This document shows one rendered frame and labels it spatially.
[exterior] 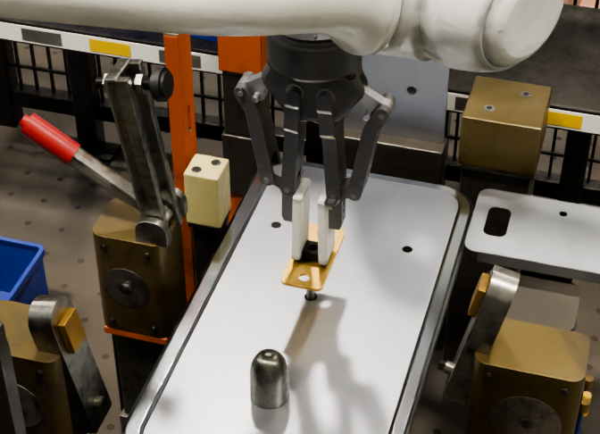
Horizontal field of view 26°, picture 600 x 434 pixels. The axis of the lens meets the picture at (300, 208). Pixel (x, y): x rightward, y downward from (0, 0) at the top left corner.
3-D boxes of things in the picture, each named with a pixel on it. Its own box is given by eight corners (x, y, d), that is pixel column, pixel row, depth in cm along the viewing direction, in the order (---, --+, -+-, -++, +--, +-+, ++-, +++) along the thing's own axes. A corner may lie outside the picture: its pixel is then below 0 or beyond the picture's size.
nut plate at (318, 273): (321, 292, 111) (321, 282, 111) (279, 284, 112) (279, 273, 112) (345, 232, 118) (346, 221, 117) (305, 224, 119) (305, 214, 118)
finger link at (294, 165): (303, 93, 102) (285, 89, 102) (290, 202, 109) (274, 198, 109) (316, 67, 105) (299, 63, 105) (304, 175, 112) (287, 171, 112)
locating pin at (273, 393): (282, 425, 108) (281, 370, 104) (245, 417, 109) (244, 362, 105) (293, 398, 110) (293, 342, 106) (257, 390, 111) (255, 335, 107)
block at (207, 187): (230, 442, 144) (217, 179, 121) (201, 435, 144) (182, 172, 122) (240, 419, 146) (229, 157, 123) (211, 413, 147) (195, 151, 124)
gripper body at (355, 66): (246, 33, 98) (250, 133, 104) (356, 49, 96) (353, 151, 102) (276, -14, 103) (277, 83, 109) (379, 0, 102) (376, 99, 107)
